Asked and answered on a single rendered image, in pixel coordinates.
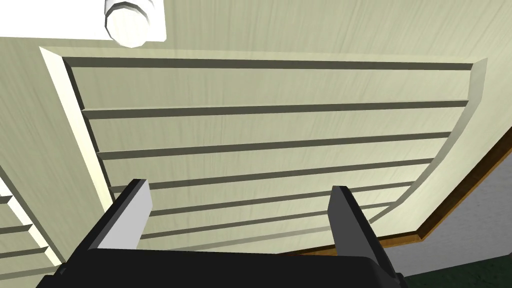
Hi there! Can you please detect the pale green louvered door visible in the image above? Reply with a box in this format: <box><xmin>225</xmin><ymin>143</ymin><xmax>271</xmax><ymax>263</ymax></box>
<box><xmin>0</xmin><ymin>0</ymin><xmax>512</xmax><ymax>288</ymax></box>

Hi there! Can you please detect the white round door knob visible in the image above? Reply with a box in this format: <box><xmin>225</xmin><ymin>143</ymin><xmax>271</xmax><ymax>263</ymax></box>
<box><xmin>103</xmin><ymin>0</ymin><xmax>167</xmax><ymax>49</ymax></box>

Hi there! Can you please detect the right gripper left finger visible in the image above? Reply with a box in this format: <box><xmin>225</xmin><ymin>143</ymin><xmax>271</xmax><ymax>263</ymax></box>
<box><xmin>76</xmin><ymin>178</ymin><xmax>153</xmax><ymax>251</ymax></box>

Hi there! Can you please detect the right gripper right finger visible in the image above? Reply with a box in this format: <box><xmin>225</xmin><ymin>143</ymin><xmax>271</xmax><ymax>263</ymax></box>
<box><xmin>327</xmin><ymin>185</ymin><xmax>388</xmax><ymax>266</ymax></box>

